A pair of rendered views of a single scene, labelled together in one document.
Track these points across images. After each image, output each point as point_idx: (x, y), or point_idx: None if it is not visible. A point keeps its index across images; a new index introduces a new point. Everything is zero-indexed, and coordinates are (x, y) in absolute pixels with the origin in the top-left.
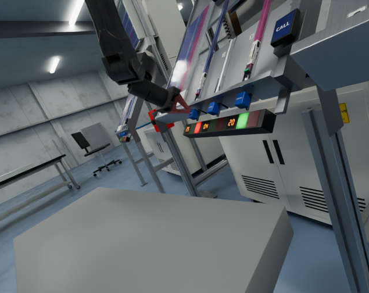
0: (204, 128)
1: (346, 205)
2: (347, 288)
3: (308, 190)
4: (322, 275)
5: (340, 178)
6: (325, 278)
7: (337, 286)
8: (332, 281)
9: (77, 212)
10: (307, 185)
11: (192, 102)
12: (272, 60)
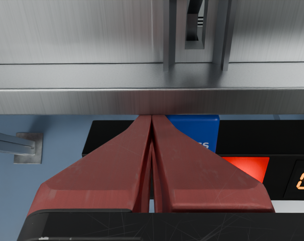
0: None
1: None
2: (249, 115)
3: (201, 18)
4: (223, 115)
5: None
6: (228, 117)
7: (241, 118)
8: (234, 116)
9: None
10: (203, 13)
11: (228, 99)
12: None
